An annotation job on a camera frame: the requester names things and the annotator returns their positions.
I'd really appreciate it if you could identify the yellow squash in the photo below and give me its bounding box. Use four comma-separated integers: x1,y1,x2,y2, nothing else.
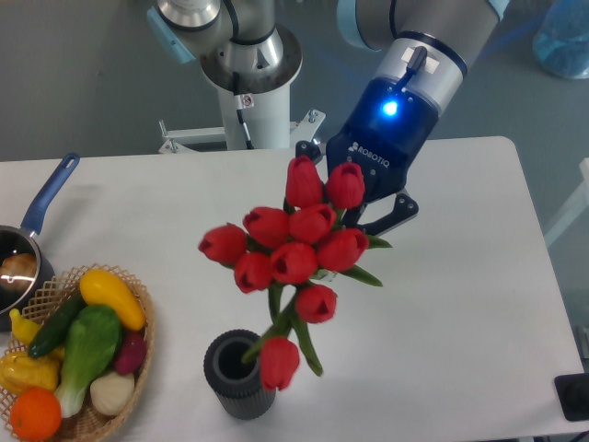
79,269,146,332

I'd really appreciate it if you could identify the purple red radish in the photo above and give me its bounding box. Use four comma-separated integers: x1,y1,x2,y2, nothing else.
113,331,147,375

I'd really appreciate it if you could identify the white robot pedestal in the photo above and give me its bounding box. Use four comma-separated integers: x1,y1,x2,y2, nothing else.
158,85,326,154

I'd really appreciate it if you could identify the black device at edge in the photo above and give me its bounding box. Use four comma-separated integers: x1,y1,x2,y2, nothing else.
554,373,589,422

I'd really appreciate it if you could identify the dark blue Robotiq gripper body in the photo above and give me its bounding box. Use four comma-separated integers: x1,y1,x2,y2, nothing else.
326,78,437,203

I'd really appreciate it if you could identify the yellow corn pumpkin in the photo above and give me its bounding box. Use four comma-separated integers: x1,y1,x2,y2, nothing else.
1,351,62,396

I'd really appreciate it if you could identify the dark grey ribbed vase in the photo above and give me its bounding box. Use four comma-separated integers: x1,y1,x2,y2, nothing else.
203,329,276,420

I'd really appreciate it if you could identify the brown bread roll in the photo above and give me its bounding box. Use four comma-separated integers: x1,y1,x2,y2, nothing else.
1,253,37,294

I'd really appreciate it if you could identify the red tulip bouquet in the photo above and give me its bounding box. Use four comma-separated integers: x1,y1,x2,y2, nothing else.
198,156,389,390

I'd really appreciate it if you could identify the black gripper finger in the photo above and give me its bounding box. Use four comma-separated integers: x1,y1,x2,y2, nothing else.
343,192,419,236
294,140,326,165

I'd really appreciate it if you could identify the woven wicker basket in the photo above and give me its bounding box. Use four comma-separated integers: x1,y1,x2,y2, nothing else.
1,264,156,441

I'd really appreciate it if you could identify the orange fruit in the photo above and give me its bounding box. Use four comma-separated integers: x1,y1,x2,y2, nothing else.
9,388,62,441

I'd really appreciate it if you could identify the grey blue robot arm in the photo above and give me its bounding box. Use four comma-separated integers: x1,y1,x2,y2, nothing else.
147,1,507,236

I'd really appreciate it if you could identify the yellow banana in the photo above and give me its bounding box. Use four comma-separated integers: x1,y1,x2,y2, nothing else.
9,308,41,345

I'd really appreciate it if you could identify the dark green cucumber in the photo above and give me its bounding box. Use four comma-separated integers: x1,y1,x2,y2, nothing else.
28,291,87,358

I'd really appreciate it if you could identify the white garlic bulb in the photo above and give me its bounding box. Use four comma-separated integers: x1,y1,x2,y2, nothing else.
90,371,134,416

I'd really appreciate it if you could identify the blue translucent container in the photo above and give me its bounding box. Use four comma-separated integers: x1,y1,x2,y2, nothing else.
533,1,588,79

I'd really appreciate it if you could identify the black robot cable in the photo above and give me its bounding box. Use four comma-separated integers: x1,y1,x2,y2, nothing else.
231,71,255,151

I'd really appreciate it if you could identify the blue handled saucepan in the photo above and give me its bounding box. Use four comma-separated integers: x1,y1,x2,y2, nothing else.
1,153,80,332

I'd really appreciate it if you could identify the green bok choy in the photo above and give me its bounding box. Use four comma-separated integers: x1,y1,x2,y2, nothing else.
54,305,122,419

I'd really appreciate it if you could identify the white frame at right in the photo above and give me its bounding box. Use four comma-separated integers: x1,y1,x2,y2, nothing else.
544,157,588,248

